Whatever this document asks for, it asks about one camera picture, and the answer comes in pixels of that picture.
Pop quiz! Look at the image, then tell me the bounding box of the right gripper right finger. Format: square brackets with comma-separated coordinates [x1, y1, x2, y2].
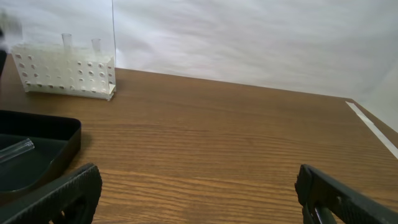
[294, 164, 398, 224]

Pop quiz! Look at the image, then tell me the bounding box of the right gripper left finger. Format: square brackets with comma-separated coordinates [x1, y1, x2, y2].
[0, 162, 103, 224]

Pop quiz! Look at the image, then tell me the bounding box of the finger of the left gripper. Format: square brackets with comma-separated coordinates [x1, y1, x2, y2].
[0, 29, 8, 78]

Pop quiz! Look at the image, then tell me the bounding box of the white test tube rack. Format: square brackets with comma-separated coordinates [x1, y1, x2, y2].
[11, 42, 118, 101]

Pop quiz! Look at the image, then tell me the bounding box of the black tray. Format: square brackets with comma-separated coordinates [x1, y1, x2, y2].
[0, 109, 83, 206]

